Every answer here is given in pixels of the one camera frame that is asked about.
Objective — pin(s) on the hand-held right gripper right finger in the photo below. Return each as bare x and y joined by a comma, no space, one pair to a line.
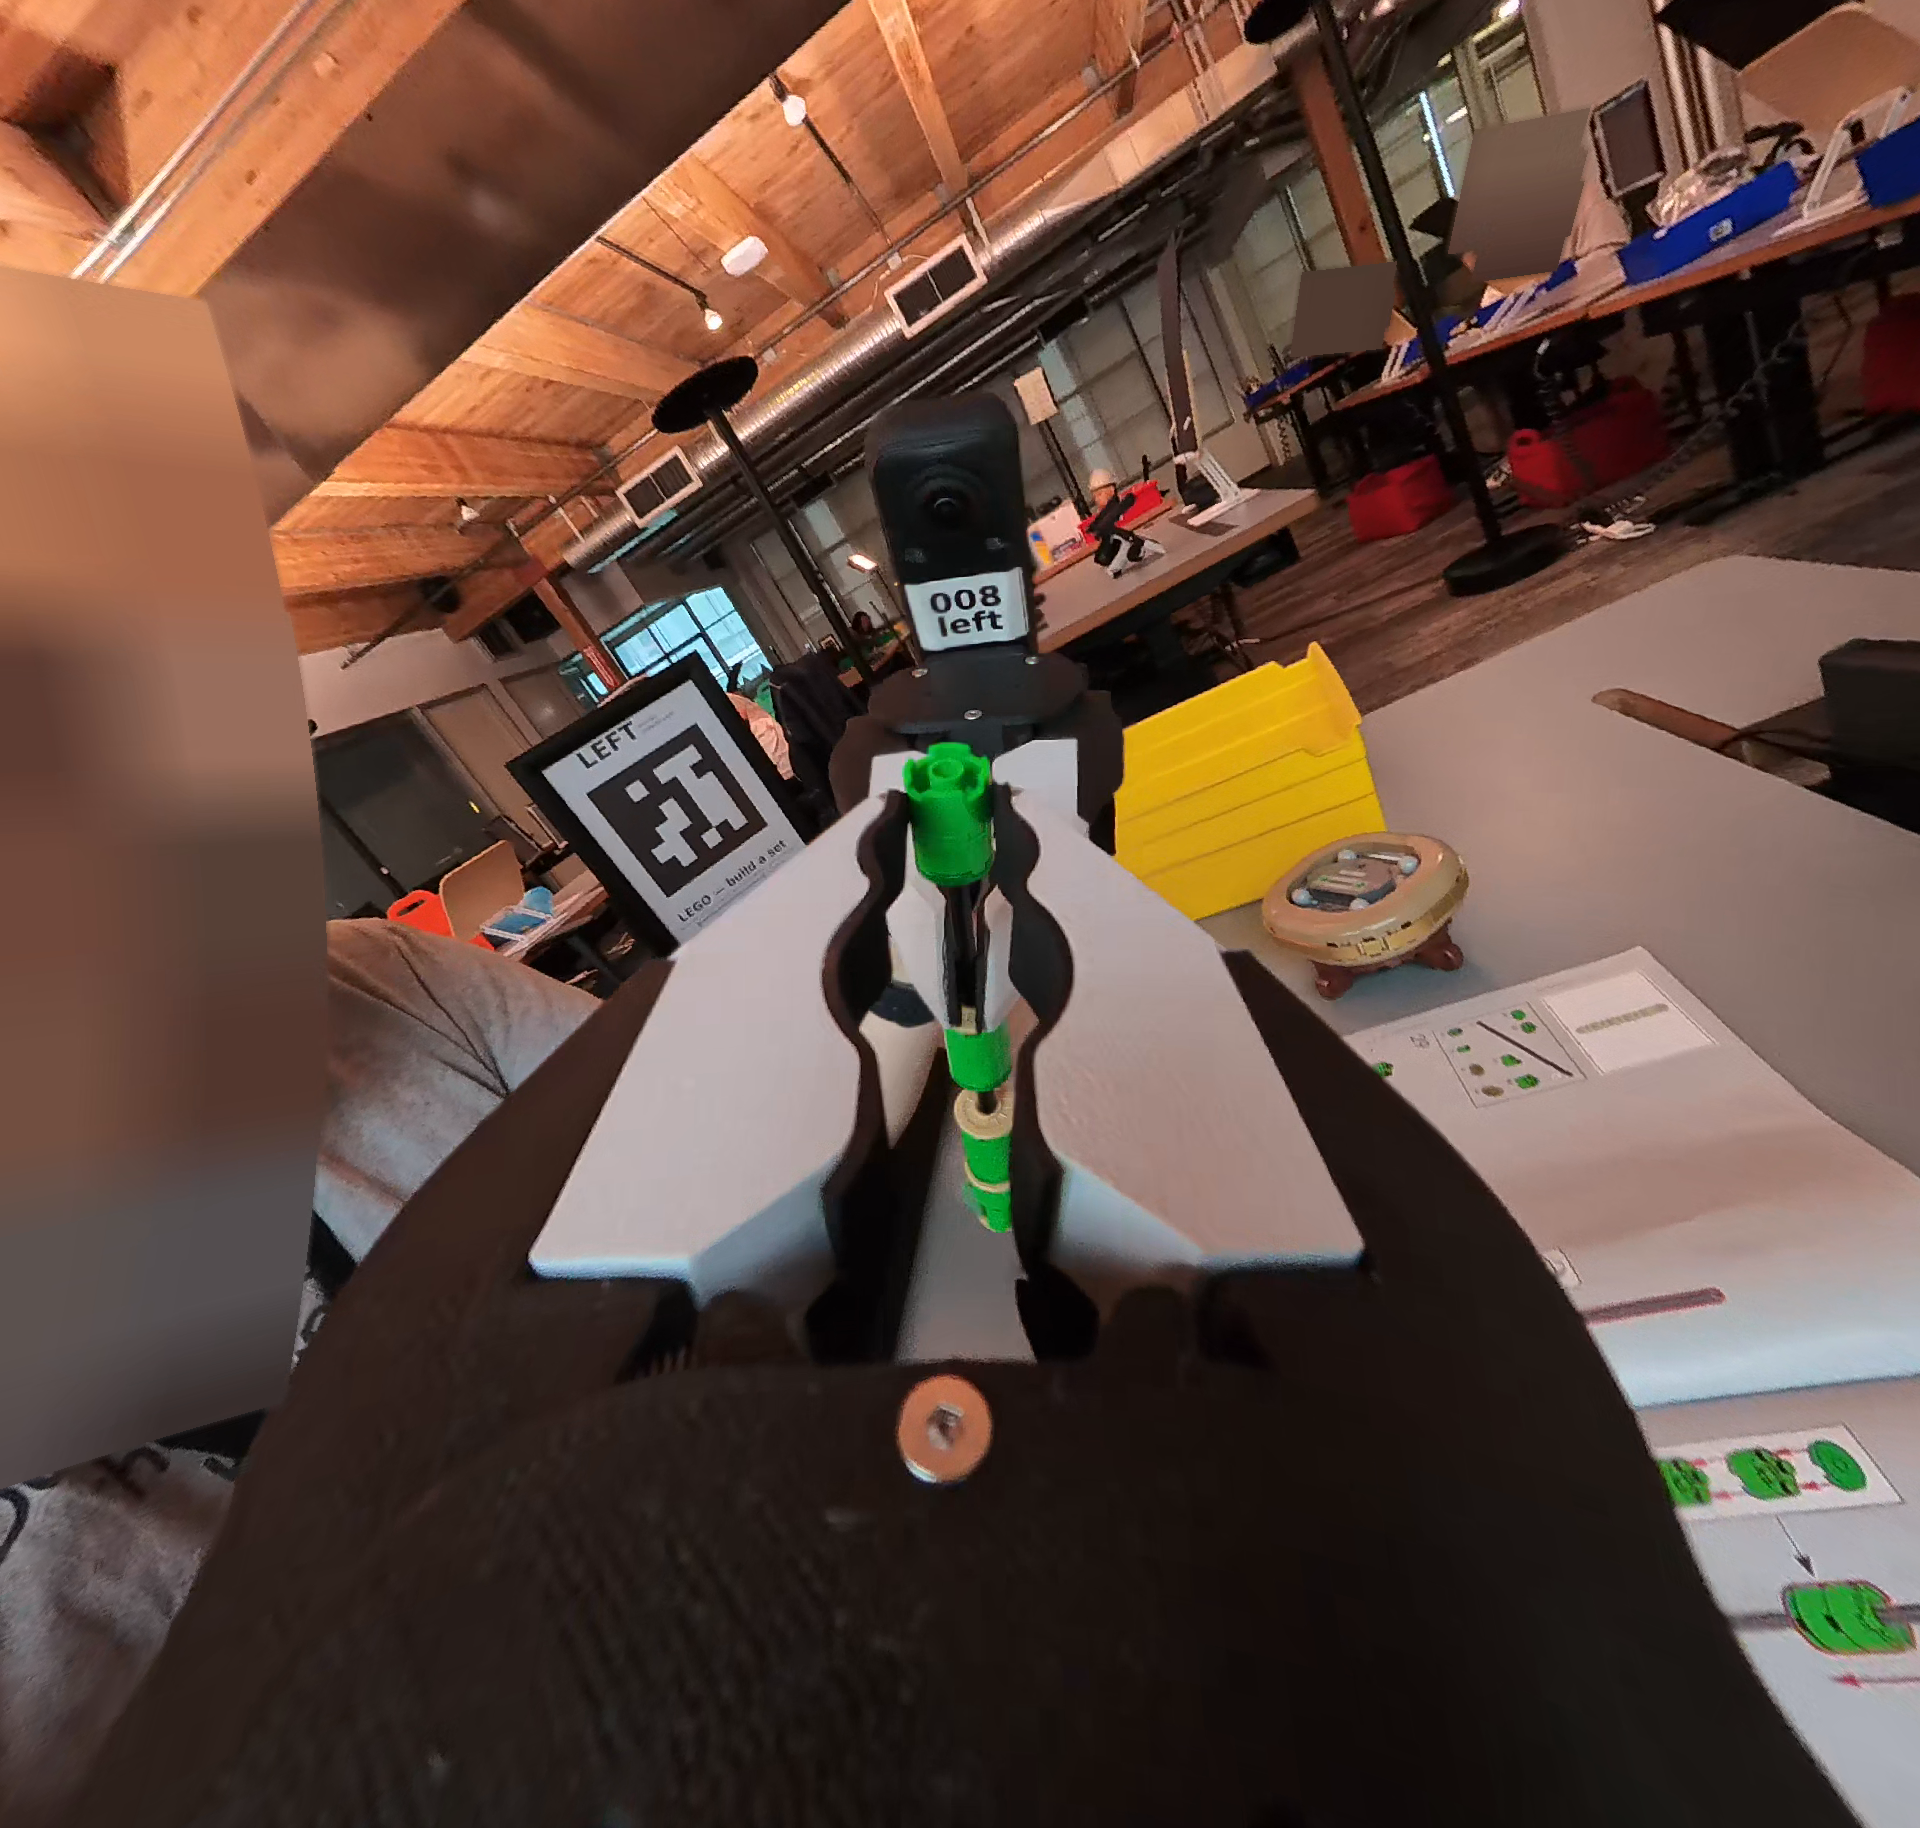
1184,1109

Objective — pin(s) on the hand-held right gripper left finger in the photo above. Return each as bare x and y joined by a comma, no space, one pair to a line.
707,1109

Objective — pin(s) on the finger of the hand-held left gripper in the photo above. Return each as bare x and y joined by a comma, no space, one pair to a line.
1050,775
914,957

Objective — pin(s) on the large green cylinder brick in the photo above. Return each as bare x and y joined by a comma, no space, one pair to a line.
947,821

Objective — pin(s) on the toy bamboo stalk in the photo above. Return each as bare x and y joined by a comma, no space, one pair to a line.
982,1061

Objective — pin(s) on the curved desk lamp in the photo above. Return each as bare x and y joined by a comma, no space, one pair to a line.
1181,357

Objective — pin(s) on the black desk device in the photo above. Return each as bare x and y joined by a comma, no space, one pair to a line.
1868,688

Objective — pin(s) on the round tan toy pot base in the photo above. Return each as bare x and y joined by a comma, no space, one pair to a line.
1367,898

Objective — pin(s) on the framed marker sign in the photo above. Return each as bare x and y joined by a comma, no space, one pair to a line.
673,809

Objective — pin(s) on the grey background table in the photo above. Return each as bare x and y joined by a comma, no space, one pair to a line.
1199,535

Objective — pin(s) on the black floor lamp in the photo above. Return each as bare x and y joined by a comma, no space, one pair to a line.
754,495

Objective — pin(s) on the orange chair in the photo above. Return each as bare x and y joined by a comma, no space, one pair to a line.
416,908

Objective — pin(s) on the white ceiling vent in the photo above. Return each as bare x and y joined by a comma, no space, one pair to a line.
658,488
935,283

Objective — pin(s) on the red beanbag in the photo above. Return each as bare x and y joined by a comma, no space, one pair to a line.
1894,348
1403,499
1590,449

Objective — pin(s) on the building instruction booklet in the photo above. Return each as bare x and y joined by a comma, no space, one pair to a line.
1651,1154

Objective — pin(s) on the white smoke detector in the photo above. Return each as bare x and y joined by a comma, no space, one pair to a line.
745,256

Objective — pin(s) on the blue plastic bin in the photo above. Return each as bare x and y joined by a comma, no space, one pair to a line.
1727,216
1894,162

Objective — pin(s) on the silver ventilation duct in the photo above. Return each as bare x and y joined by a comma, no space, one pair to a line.
1050,216

